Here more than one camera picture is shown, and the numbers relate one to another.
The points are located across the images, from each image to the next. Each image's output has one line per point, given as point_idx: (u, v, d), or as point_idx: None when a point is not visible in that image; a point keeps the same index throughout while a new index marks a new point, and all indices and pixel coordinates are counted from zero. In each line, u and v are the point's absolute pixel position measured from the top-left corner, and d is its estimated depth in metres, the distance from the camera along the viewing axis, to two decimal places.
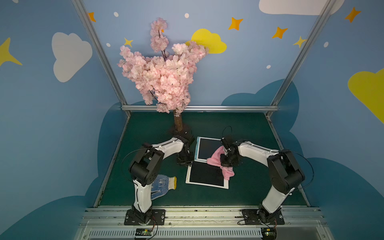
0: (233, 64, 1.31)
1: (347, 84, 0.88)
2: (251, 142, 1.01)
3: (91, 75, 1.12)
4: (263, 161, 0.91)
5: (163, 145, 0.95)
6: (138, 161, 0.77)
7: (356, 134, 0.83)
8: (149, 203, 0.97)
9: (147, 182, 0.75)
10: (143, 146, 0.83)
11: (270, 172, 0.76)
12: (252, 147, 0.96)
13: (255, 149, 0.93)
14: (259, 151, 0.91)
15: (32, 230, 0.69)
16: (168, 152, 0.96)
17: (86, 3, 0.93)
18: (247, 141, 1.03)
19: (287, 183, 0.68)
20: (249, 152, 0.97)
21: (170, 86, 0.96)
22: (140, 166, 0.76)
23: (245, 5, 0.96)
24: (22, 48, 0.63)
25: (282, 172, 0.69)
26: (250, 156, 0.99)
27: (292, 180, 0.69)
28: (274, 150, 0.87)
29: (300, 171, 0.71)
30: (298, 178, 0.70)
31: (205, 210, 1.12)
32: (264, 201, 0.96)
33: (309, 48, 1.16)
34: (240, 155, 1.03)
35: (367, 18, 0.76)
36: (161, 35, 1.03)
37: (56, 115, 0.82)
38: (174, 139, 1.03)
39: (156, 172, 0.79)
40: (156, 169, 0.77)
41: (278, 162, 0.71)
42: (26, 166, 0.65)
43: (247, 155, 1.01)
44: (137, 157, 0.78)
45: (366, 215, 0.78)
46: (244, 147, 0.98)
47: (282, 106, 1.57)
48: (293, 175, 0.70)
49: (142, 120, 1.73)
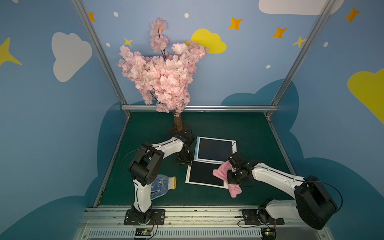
0: (233, 64, 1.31)
1: (347, 84, 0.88)
2: (268, 166, 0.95)
3: (91, 75, 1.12)
4: (285, 189, 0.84)
5: (163, 145, 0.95)
6: (138, 161, 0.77)
7: (356, 134, 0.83)
8: (149, 203, 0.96)
9: (147, 182, 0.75)
10: (143, 146, 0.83)
11: (297, 204, 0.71)
12: (268, 173, 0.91)
13: (272, 175, 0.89)
14: (281, 179, 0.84)
15: (32, 230, 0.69)
16: (168, 152, 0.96)
17: (86, 3, 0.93)
18: (262, 164, 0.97)
19: (322, 218, 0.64)
20: (267, 178, 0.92)
21: (170, 86, 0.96)
22: (140, 166, 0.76)
23: (245, 5, 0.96)
24: (22, 48, 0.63)
25: (315, 206, 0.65)
26: (269, 182, 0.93)
27: (325, 213, 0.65)
28: (299, 179, 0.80)
29: (330, 201, 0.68)
30: (330, 209, 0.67)
31: (205, 210, 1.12)
32: (268, 207, 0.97)
33: (309, 48, 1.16)
34: (257, 179, 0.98)
35: (367, 18, 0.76)
36: (161, 35, 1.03)
37: (56, 115, 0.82)
38: (174, 139, 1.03)
39: (156, 172, 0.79)
40: (156, 170, 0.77)
41: (308, 194, 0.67)
42: (26, 166, 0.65)
43: (264, 180, 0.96)
44: (137, 157, 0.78)
45: (365, 215, 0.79)
46: (258, 172, 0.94)
47: (281, 106, 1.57)
48: (324, 207, 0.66)
49: (142, 120, 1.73)
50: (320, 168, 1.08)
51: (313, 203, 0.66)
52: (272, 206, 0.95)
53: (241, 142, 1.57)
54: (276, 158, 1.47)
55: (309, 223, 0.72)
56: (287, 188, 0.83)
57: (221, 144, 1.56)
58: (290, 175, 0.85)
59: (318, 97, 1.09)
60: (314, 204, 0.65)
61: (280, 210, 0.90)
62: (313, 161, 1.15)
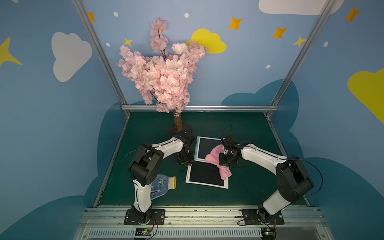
0: (233, 64, 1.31)
1: (347, 84, 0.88)
2: (255, 146, 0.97)
3: (91, 75, 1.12)
4: (269, 167, 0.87)
5: (163, 145, 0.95)
6: (138, 161, 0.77)
7: (357, 134, 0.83)
8: (149, 203, 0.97)
9: (147, 182, 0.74)
10: (143, 146, 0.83)
11: (278, 181, 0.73)
12: (255, 152, 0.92)
13: (258, 154, 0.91)
14: (266, 157, 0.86)
15: (32, 230, 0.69)
16: (168, 152, 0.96)
17: (86, 3, 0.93)
18: (251, 144, 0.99)
19: (297, 193, 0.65)
20: (253, 157, 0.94)
21: (170, 86, 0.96)
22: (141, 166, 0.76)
23: (245, 5, 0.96)
24: (23, 48, 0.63)
25: (292, 181, 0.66)
26: (255, 161, 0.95)
27: (302, 189, 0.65)
28: (282, 157, 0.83)
29: (310, 180, 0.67)
30: (308, 187, 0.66)
31: (205, 210, 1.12)
32: (266, 203, 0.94)
33: (309, 48, 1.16)
34: (244, 159, 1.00)
35: (367, 17, 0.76)
36: (161, 35, 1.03)
37: (56, 114, 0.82)
38: (174, 139, 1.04)
39: (156, 172, 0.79)
40: (156, 170, 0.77)
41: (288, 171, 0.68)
42: (26, 166, 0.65)
43: (251, 160, 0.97)
44: (137, 157, 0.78)
45: (365, 215, 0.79)
46: (246, 152, 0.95)
47: (281, 106, 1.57)
48: (301, 183, 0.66)
49: (142, 120, 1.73)
50: (320, 167, 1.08)
51: (289, 177, 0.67)
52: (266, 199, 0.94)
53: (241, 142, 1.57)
54: None
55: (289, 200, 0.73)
56: (270, 166, 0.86)
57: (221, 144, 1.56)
58: (274, 154, 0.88)
59: (318, 97, 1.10)
60: (290, 179, 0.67)
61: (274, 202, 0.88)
62: (313, 161, 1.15)
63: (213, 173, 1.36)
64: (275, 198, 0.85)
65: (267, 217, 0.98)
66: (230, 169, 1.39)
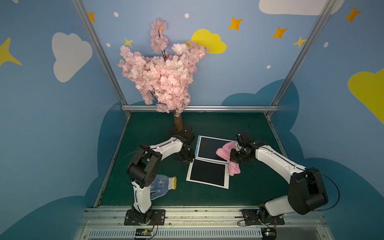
0: (233, 64, 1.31)
1: (347, 84, 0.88)
2: (272, 149, 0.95)
3: (91, 75, 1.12)
4: (284, 174, 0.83)
5: (161, 145, 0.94)
6: (136, 162, 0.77)
7: (356, 134, 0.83)
8: (148, 204, 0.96)
9: (145, 183, 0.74)
10: (140, 147, 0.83)
11: (291, 189, 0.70)
12: (271, 155, 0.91)
13: (274, 158, 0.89)
14: (281, 163, 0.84)
15: (32, 230, 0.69)
16: (166, 153, 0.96)
17: (86, 3, 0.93)
18: (268, 146, 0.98)
19: (308, 205, 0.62)
20: (269, 161, 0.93)
21: (170, 86, 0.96)
22: (138, 167, 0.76)
23: (245, 5, 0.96)
24: (23, 48, 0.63)
25: (305, 192, 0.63)
26: (270, 165, 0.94)
27: (315, 201, 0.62)
28: (300, 166, 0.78)
29: (325, 194, 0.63)
30: (322, 200, 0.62)
31: (205, 210, 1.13)
32: (267, 203, 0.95)
33: (309, 48, 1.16)
34: (257, 159, 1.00)
35: (367, 17, 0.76)
36: (161, 35, 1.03)
37: (56, 114, 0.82)
38: (173, 139, 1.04)
39: (154, 173, 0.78)
40: (154, 171, 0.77)
41: (303, 181, 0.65)
42: (26, 166, 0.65)
43: (266, 163, 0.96)
44: (134, 159, 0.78)
45: (366, 215, 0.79)
46: (261, 153, 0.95)
47: (281, 106, 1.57)
48: (315, 196, 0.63)
49: (142, 120, 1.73)
50: (320, 167, 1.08)
51: (304, 188, 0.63)
52: (270, 201, 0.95)
53: None
54: None
55: (299, 210, 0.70)
56: (284, 173, 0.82)
57: (221, 144, 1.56)
58: (292, 162, 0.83)
59: (318, 97, 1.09)
60: (304, 190, 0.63)
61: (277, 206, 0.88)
62: (313, 161, 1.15)
63: (213, 173, 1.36)
64: (280, 201, 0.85)
65: (267, 216, 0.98)
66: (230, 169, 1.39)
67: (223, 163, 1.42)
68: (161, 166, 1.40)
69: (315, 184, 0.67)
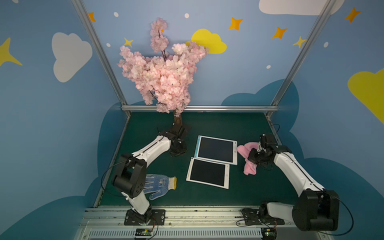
0: (233, 65, 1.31)
1: (347, 84, 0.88)
2: (294, 159, 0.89)
3: (91, 75, 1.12)
4: (297, 187, 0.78)
5: (146, 150, 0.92)
6: (120, 174, 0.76)
7: (357, 134, 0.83)
8: (146, 204, 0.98)
9: (133, 194, 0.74)
10: (122, 157, 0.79)
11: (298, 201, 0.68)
12: (290, 164, 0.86)
13: (293, 167, 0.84)
14: (298, 175, 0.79)
15: (32, 230, 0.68)
16: (152, 156, 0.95)
17: (86, 3, 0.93)
18: (291, 154, 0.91)
19: (311, 224, 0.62)
20: (286, 169, 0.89)
21: (170, 86, 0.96)
22: (123, 178, 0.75)
23: (245, 5, 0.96)
24: (22, 48, 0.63)
25: (313, 212, 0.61)
26: (286, 174, 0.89)
27: (318, 223, 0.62)
28: (319, 184, 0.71)
29: (334, 221, 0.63)
30: (326, 225, 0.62)
31: (205, 210, 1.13)
32: (270, 203, 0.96)
33: (309, 48, 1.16)
34: (275, 164, 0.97)
35: (367, 17, 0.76)
36: (161, 35, 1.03)
37: (56, 114, 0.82)
38: (159, 139, 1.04)
39: (142, 181, 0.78)
40: (141, 180, 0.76)
41: (316, 202, 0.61)
42: (26, 166, 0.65)
43: (283, 171, 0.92)
44: (117, 171, 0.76)
45: (366, 215, 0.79)
46: (280, 159, 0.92)
47: (281, 106, 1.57)
48: (322, 219, 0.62)
49: (142, 120, 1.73)
50: (320, 168, 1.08)
51: (314, 209, 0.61)
52: (273, 203, 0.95)
53: (241, 142, 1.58)
54: None
55: (297, 222, 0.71)
56: (299, 187, 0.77)
57: (221, 144, 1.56)
58: (312, 178, 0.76)
59: (318, 97, 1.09)
60: (313, 210, 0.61)
61: (279, 210, 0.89)
62: (313, 161, 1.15)
63: (213, 173, 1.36)
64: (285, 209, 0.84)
65: (266, 214, 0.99)
66: (230, 169, 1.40)
67: (223, 163, 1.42)
68: (161, 166, 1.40)
69: (327, 207, 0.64)
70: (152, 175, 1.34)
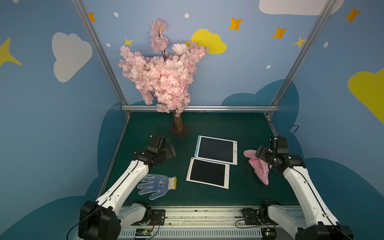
0: (233, 65, 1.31)
1: (347, 84, 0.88)
2: (307, 178, 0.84)
3: (91, 75, 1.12)
4: (306, 212, 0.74)
5: (114, 192, 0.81)
6: (86, 227, 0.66)
7: (356, 133, 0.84)
8: (141, 210, 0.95)
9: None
10: (85, 207, 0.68)
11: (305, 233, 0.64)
12: (302, 184, 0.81)
13: (305, 189, 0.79)
14: (309, 203, 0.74)
15: (31, 231, 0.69)
16: (125, 193, 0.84)
17: (86, 3, 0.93)
18: (303, 171, 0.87)
19: None
20: (296, 187, 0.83)
21: (170, 86, 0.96)
22: (91, 231, 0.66)
23: (245, 6, 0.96)
24: (23, 48, 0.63)
25: None
26: (295, 192, 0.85)
27: None
28: (332, 217, 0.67)
29: None
30: None
31: (205, 210, 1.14)
32: (270, 208, 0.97)
33: (309, 48, 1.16)
34: (284, 176, 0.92)
35: (367, 18, 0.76)
36: (161, 35, 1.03)
37: (56, 114, 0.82)
38: (130, 169, 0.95)
39: (114, 230, 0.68)
40: (112, 228, 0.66)
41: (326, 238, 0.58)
42: (26, 166, 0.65)
43: (292, 187, 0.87)
44: (82, 225, 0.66)
45: (366, 215, 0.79)
46: (292, 175, 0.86)
47: (281, 106, 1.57)
48: None
49: (141, 120, 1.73)
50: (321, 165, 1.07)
51: None
52: (275, 208, 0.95)
53: (241, 142, 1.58)
54: None
55: None
56: (308, 213, 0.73)
57: (221, 144, 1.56)
58: (324, 207, 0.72)
59: (318, 97, 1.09)
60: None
61: (280, 218, 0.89)
62: (313, 160, 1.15)
63: (213, 173, 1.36)
64: (287, 221, 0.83)
65: (266, 214, 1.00)
66: (230, 169, 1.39)
67: (223, 163, 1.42)
68: (161, 166, 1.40)
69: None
70: (152, 175, 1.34)
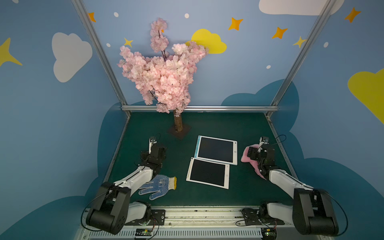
0: (233, 65, 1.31)
1: (347, 84, 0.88)
2: (285, 172, 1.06)
3: (91, 75, 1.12)
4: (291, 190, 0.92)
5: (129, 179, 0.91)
6: (98, 207, 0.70)
7: (356, 133, 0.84)
8: (143, 207, 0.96)
9: (114, 230, 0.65)
10: (103, 187, 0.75)
11: (294, 205, 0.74)
12: (282, 176, 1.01)
13: (285, 177, 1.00)
14: (290, 181, 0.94)
15: (32, 230, 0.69)
16: (136, 185, 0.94)
17: (86, 3, 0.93)
18: (282, 170, 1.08)
19: (310, 223, 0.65)
20: (279, 180, 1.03)
21: (170, 86, 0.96)
22: (100, 214, 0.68)
23: (245, 5, 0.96)
24: (23, 48, 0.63)
25: (308, 209, 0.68)
26: (280, 185, 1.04)
27: (317, 222, 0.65)
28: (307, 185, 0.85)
29: (333, 219, 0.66)
30: (327, 224, 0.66)
31: (205, 210, 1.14)
32: (270, 204, 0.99)
33: (309, 48, 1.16)
34: (270, 179, 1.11)
35: (367, 18, 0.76)
36: (161, 35, 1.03)
37: (56, 114, 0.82)
38: (140, 169, 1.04)
39: (124, 214, 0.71)
40: (123, 210, 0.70)
41: (306, 197, 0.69)
42: (26, 166, 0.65)
43: (277, 183, 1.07)
44: (96, 204, 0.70)
45: (366, 215, 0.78)
46: (273, 173, 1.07)
47: (281, 106, 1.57)
48: (321, 218, 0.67)
49: (141, 120, 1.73)
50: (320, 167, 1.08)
51: (308, 206, 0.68)
52: (273, 205, 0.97)
53: (241, 142, 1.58)
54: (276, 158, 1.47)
55: (299, 230, 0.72)
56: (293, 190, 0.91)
57: (221, 144, 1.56)
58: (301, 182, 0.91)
59: (318, 97, 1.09)
60: (309, 207, 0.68)
61: (280, 211, 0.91)
62: (313, 161, 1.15)
63: (213, 173, 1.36)
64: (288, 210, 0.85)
65: (266, 214, 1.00)
66: (230, 169, 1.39)
67: (223, 163, 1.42)
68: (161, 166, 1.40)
69: (323, 207, 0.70)
70: None
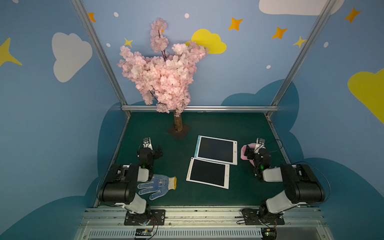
0: (233, 65, 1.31)
1: (348, 84, 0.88)
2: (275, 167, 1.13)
3: (91, 75, 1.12)
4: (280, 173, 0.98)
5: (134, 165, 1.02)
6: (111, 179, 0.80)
7: (356, 133, 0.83)
8: (143, 201, 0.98)
9: (129, 196, 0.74)
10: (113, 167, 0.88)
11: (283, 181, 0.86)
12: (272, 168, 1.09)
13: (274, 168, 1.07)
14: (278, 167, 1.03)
15: (31, 230, 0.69)
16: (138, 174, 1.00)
17: (86, 3, 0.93)
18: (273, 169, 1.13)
19: (298, 187, 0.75)
20: (270, 175, 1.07)
21: (170, 86, 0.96)
22: (113, 185, 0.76)
23: (245, 6, 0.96)
24: (22, 48, 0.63)
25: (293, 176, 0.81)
26: (272, 180, 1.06)
27: (304, 186, 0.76)
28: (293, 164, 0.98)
29: (317, 183, 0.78)
30: (314, 187, 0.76)
31: (205, 210, 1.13)
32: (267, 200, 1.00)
33: (309, 48, 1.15)
34: (264, 179, 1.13)
35: (367, 18, 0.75)
36: (161, 35, 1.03)
37: (56, 114, 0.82)
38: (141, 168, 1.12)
39: (134, 186, 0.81)
40: (134, 180, 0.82)
41: (289, 168, 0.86)
42: (25, 166, 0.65)
43: (270, 180, 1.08)
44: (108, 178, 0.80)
45: (365, 215, 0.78)
46: (266, 172, 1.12)
47: (281, 106, 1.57)
48: (308, 183, 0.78)
49: (141, 120, 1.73)
50: (310, 167, 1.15)
51: (293, 174, 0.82)
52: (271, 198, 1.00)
53: (241, 142, 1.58)
54: (276, 158, 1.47)
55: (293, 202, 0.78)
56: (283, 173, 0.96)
57: (221, 144, 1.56)
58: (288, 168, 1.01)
59: (318, 97, 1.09)
60: (295, 176, 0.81)
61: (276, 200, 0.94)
62: (313, 161, 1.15)
63: (213, 173, 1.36)
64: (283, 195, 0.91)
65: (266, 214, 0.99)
66: (230, 169, 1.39)
67: (223, 163, 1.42)
68: (161, 166, 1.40)
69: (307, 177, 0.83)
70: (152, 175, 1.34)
